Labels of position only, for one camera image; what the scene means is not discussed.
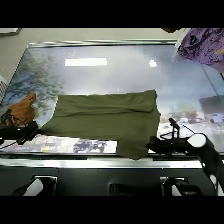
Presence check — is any green T-shirt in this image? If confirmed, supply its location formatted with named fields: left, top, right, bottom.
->
left=39, top=89, right=162, bottom=161

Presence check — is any purple garment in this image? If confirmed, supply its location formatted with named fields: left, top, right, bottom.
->
left=174, top=27, right=224, bottom=73

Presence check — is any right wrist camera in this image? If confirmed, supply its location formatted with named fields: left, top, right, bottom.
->
left=160, top=117, right=182, bottom=141

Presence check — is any orange garment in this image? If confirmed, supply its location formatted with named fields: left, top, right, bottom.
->
left=0, top=92, right=38, bottom=128

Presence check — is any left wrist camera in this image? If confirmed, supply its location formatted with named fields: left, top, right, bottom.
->
left=0, top=111, right=19, bottom=128

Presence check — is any silver frame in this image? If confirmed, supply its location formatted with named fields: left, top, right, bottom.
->
left=0, top=155, right=224, bottom=197

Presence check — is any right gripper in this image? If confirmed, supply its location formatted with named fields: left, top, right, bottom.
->
left=145, top=135, right=176, bottom=156

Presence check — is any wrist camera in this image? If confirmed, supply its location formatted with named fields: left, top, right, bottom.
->
left=0, top=111, right=19, bottom=128
left=160, top=117, right=182, bottom=141

